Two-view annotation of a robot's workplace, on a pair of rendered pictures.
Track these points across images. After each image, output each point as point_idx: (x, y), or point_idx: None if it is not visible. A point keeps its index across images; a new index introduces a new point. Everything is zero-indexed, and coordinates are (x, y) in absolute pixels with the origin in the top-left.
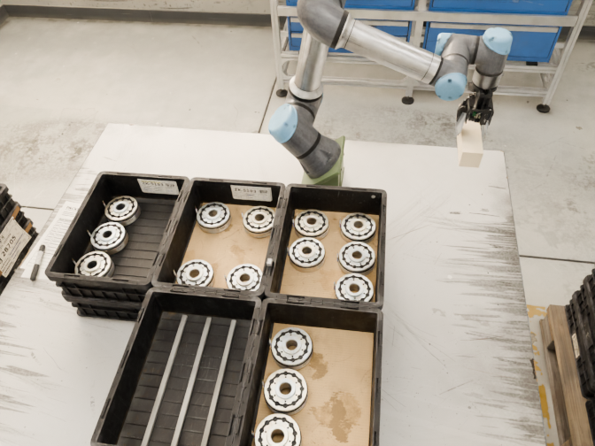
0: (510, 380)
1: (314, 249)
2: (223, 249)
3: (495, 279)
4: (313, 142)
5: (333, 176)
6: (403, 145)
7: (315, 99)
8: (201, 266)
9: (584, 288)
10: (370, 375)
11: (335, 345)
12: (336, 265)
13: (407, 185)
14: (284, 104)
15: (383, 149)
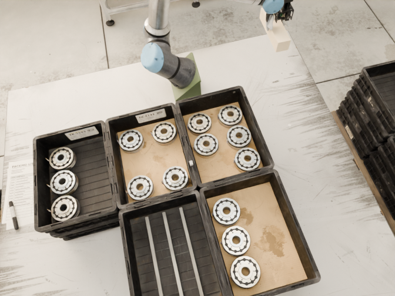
0: (347, 175)
1: (211, 141)
2: (148, 161)
3: (315, 117)
4: (177, 65)
5: (197, 84)
6: (225, 44)
7: (167, 33)
8: (141, 180)
9: (348, 99)
10: (279, 209)
11: (250, 198)
12: (227, 145)
13: (239, 71)
14: (148, 44)
15: (214, 51)
